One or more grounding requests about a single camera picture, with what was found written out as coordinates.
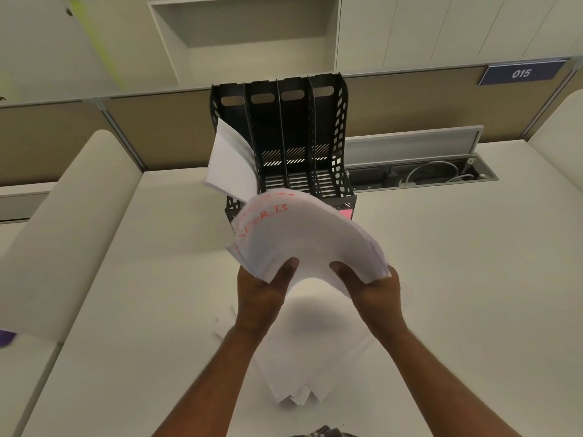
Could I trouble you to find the person's left hand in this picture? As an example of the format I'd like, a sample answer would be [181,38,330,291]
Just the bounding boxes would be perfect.
[234,257,300,335]

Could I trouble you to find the person's right hand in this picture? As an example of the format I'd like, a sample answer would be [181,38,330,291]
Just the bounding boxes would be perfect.
[329,261,407,338]

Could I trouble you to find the bundle of white paper sheets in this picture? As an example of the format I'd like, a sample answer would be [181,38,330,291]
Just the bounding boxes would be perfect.
[226,188,392,289]

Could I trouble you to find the person's left forearm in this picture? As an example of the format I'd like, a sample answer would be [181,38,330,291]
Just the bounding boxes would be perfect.
[150,324,273,437]

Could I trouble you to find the person's right forearm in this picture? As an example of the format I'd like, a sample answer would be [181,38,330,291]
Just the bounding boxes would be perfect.
[371,324,522,437]

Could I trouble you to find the pile of white papers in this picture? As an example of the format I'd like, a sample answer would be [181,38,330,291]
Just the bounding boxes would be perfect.
[214,286,379,405]

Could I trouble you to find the white papers in organizer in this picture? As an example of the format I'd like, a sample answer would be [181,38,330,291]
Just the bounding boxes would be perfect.
[204,117,261,204]

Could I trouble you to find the black plastic file organizer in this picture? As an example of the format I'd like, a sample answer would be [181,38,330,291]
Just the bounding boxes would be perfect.
[210,73,356,230]

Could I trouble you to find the beige desk partition panel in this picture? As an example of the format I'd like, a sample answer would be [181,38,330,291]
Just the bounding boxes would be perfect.
[0,63,583,187]

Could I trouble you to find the blue number sign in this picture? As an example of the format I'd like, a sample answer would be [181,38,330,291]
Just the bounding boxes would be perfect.
[478,59,569,86]

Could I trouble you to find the white cable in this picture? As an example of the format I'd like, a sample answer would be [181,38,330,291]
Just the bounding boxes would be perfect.
[401,161,476,185]

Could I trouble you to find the grey cable tray lid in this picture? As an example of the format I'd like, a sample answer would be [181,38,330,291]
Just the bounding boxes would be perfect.
[344,125,485,166]

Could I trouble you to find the white wall cabinet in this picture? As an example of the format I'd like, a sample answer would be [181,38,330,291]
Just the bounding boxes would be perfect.
[0,0,583,105]

